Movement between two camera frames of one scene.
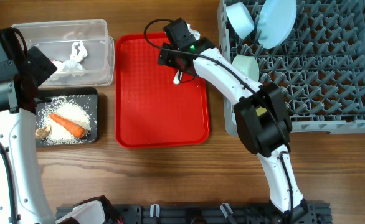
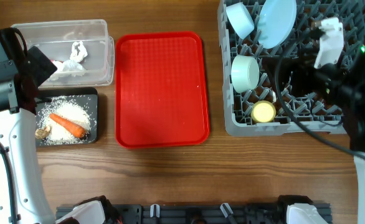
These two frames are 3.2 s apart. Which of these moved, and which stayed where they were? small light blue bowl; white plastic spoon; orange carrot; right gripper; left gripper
Moved: white plastic spoon; right gripper
Stayed: orange carrot; small light blue bowl; left gripper
